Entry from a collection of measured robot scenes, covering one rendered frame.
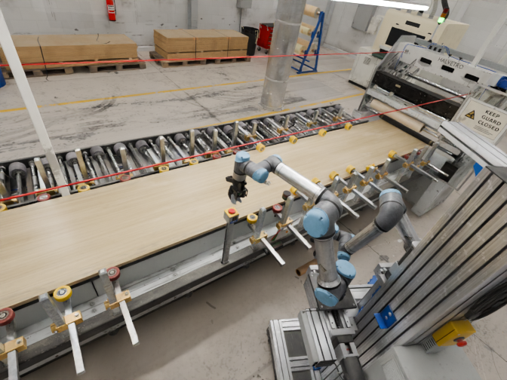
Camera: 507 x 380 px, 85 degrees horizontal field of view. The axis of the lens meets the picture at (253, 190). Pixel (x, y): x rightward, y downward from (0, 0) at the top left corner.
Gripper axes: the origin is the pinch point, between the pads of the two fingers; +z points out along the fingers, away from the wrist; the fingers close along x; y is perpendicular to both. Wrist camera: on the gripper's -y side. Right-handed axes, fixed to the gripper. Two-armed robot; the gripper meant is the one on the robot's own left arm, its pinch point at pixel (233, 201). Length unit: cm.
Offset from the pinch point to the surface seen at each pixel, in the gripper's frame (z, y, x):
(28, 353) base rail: 60, 3, -117
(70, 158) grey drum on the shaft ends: 46, -145, -74
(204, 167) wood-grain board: 41, -85, 24
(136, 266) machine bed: 54, -19, -56
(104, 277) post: 20, 3, -74
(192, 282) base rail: 61, 5, -27
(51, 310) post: 30, 3, -99
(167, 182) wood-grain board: 41, -76, -13
